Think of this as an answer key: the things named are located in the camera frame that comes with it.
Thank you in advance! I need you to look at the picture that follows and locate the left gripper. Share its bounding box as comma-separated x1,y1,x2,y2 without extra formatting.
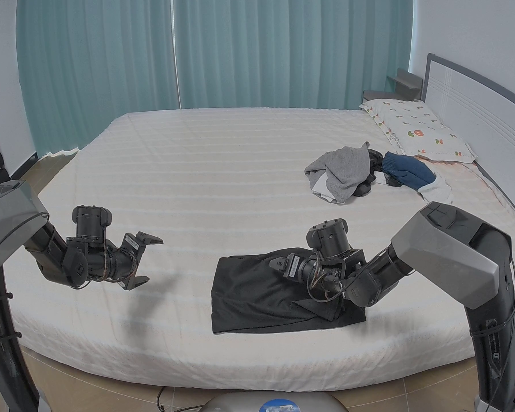
105,231,165,292

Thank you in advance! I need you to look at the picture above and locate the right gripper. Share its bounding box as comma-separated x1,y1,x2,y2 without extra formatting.
282,253,327,283

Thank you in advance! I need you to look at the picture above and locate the black garment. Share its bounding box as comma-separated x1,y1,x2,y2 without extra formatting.
210,249,367,334

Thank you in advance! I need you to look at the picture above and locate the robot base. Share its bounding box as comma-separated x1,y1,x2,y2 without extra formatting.
197,392,348,412

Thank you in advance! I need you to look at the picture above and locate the pile of clothes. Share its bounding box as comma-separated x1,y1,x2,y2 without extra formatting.
305,141,454,205

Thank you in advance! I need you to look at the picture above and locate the bed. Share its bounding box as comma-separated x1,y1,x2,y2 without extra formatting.
9,53,515,391

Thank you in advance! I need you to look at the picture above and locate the white printed pillow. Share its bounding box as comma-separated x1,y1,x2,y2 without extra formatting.
359,98,478,164

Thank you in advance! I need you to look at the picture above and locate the blue-green curtain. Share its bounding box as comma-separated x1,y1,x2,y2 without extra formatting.
16,0,181,155
172,0,415,110

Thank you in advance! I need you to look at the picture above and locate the grey bedside table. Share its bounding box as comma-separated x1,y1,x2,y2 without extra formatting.
363,68,423,102

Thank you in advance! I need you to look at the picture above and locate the black cable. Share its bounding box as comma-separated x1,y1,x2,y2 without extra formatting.
156,386,174,412

